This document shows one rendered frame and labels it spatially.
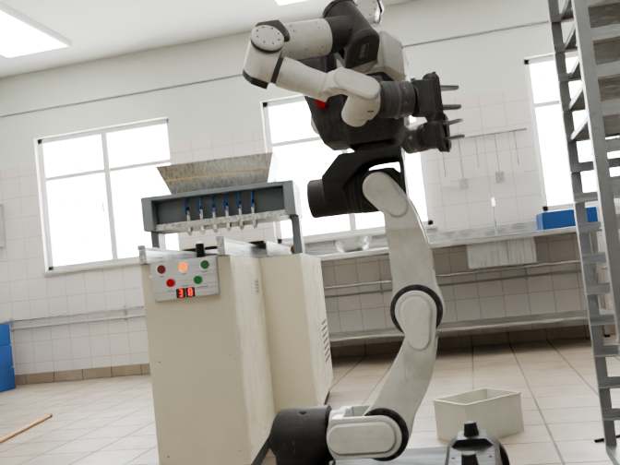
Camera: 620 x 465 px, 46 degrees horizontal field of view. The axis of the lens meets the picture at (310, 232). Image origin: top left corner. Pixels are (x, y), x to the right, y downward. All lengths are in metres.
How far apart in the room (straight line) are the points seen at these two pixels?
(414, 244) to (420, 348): 0.28
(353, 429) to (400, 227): 0.56
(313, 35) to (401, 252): 0.63
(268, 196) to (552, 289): 3.39
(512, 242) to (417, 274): 3.66
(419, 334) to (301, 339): 1.42
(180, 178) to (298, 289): 0.77
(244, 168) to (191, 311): 0.97
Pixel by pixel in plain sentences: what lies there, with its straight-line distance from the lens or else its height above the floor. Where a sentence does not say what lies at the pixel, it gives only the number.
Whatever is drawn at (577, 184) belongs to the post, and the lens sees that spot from 2.28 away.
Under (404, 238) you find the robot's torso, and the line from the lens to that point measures 1.98.
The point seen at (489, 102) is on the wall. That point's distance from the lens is 6.37.
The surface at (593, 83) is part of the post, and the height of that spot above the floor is 1.11.
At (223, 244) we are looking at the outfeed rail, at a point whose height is 0.88.
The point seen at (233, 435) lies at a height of 0.19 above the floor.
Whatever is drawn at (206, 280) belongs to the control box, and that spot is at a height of 0.76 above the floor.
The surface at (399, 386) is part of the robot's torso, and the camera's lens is 2.03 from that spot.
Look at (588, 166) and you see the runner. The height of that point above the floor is 0.96.
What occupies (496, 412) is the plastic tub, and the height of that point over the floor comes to 0.10.
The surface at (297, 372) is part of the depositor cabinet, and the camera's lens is 3.33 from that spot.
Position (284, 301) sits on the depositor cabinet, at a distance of 3.31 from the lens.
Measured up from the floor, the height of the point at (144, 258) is 0.86.
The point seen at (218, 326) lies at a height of 0.59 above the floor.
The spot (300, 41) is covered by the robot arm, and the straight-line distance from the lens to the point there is 1.80.
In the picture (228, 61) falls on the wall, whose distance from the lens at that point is 6.84.
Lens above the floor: 0.73
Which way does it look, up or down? 3 degrees up
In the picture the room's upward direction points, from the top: 6 degrees counter-clockwise
